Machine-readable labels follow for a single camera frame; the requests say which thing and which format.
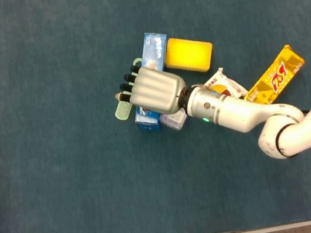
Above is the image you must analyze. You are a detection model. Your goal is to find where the clear plastic box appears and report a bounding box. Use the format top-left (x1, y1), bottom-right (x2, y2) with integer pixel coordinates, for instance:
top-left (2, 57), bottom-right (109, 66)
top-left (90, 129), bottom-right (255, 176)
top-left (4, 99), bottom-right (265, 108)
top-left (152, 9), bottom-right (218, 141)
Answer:
top-left (158, 108), bottom-right (190, 134)

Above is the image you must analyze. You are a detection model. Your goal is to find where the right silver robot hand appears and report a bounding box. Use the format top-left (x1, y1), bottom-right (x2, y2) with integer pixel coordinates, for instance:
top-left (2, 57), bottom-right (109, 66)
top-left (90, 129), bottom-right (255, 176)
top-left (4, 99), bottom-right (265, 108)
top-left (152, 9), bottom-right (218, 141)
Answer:
top-left (110, 57), bottom-right (191, 122)

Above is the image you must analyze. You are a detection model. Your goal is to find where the blue cookie box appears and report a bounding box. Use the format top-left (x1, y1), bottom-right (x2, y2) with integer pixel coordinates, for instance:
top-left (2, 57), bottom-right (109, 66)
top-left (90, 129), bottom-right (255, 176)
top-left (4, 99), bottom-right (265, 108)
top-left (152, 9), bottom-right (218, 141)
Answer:
top-left (120, 29), bottom-right (183, 134)

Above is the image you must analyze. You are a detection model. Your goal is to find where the yellow snack bag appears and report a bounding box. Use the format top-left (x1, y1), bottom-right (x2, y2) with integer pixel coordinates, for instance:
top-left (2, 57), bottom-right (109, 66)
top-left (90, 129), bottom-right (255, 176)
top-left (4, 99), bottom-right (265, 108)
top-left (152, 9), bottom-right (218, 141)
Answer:
top-left (236, 42), bottom-right (311, 110)

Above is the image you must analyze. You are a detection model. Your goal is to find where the green plastic brush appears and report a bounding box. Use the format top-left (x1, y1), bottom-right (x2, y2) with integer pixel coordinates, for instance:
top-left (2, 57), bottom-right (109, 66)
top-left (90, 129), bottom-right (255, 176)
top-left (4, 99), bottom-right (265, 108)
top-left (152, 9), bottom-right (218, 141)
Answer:
top-left (106, 57), bottom-right (152, 121)

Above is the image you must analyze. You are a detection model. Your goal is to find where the white burger snack packet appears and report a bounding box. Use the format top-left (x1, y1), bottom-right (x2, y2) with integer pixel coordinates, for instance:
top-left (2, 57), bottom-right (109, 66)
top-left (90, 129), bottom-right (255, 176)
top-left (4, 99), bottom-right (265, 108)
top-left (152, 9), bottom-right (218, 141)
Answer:
top-left (201, 63), bottom-right (249, 104)

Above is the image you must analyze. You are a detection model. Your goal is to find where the teal carpet table cover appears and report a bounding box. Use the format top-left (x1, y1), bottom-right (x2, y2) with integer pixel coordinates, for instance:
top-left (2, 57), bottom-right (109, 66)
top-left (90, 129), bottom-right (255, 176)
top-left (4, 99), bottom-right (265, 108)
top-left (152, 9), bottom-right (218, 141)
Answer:
top-left (0, 0), bottom-right (311, 233)

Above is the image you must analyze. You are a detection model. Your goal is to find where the yellow sponge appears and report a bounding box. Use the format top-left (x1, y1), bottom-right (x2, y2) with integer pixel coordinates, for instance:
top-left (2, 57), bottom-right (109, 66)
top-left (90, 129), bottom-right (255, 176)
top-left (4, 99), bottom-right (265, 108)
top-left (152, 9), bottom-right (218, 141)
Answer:
top-left (161, 31), bottom-right (217, 78)

